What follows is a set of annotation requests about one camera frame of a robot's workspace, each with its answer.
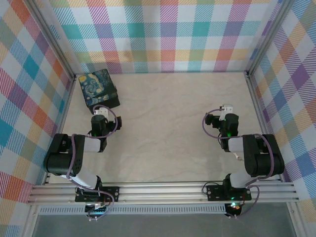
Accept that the aluminium right side rail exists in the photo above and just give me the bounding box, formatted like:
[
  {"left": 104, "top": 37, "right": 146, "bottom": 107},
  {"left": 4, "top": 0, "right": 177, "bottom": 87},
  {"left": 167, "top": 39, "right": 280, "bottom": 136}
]
[{"left": 245, "top": 71, "right": 285, "bottom": 183}]

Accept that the controller board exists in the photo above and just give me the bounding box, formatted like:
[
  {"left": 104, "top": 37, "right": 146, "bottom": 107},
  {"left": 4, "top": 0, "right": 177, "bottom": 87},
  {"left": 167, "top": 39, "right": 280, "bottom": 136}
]
[
  {"left": 84, "top": 202, "right": 110, "bottom": 216},
  {"left": 225, "top": 201, "right": 242, "bottom": 217}
]

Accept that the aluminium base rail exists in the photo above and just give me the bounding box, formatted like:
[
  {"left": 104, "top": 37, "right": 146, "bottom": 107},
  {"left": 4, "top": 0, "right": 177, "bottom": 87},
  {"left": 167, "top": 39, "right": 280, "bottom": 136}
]
[{"left": 27, "top": 182, "right": 299, "bottom": 205}]

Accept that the starry night tin box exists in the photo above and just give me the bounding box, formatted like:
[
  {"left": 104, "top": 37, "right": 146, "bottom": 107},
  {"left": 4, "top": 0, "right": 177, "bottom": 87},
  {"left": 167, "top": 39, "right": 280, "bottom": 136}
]
[{"left": 78, "top": 69, "right": 121, "bottom": 115}]

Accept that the left controller board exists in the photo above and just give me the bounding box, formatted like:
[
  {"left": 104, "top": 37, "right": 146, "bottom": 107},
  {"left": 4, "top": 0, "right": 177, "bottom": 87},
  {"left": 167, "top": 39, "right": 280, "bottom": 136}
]
[{"left": 84, "top": 202, "right": 110, "bottom": 216}]

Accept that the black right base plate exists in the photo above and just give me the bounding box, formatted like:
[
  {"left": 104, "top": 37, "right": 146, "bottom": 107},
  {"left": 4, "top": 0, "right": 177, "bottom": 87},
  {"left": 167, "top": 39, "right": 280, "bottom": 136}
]
[{"left": 206, "top": 184, "right": 252, "bottom": 202}]

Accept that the aluminium corner post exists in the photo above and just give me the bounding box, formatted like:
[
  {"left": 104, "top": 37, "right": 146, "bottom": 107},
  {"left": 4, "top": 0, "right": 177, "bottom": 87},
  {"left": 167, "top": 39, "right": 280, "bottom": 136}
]
[
  {"left": 246, "top": 0, "right": 296, "bottom": 76},
  {"left": 28, "top": 0, "right": 77, "bottom": 81}
]

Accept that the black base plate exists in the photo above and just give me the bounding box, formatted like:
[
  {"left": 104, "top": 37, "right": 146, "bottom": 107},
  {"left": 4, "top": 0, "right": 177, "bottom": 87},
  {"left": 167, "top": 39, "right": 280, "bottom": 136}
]
[
  {"left": 75, "top": 186, "right": 120, "bottom": 203},
  {"left": 206, "top": 184, "right": 252, "bottom": 202}
]

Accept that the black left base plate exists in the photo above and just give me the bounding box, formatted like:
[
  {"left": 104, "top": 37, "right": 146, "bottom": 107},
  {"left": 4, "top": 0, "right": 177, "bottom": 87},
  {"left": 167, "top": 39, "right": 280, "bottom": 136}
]
[{"left": 75, "top": 186, "right": 120, "bottom": 203}]

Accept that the aluminium right corner post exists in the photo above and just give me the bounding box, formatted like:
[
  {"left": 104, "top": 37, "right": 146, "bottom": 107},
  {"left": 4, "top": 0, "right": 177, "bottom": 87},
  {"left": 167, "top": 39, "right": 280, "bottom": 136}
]
[{"left": 246, "top": 0, "right": 296, "bottom": 76}]

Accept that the right controller board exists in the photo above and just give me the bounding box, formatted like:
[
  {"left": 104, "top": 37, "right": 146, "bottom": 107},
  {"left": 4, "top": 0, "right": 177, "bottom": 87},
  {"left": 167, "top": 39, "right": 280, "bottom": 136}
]
[{"left": 225, "top": 201, "right": 242, "bottom": 217}]

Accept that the slotted grey cable duct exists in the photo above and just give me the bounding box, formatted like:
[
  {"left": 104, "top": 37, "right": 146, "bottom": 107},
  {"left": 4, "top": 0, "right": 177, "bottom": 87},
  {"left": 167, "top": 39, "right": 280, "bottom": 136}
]
[{"left": 38, "top": 204, "right": 228, "bottom": 216}]

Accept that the aluminium left corner post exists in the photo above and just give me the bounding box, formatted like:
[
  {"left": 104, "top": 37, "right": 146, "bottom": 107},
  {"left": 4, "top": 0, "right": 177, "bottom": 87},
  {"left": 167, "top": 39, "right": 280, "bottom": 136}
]
[{"left": 28, "top": 0, "right": 77, "bottom": 81}]

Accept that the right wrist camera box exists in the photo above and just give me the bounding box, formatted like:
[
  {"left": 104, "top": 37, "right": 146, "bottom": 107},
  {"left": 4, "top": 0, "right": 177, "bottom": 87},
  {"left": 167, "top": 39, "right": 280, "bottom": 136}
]
[{"left": 219, "top": 104, "right": 233, "bottom": 116}]

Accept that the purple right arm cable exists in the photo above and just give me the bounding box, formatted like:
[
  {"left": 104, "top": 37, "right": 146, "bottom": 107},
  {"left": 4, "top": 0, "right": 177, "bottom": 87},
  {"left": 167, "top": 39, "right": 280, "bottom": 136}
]
[{"left": 202, "top": 108, "right": 277, "bottom": 220}]

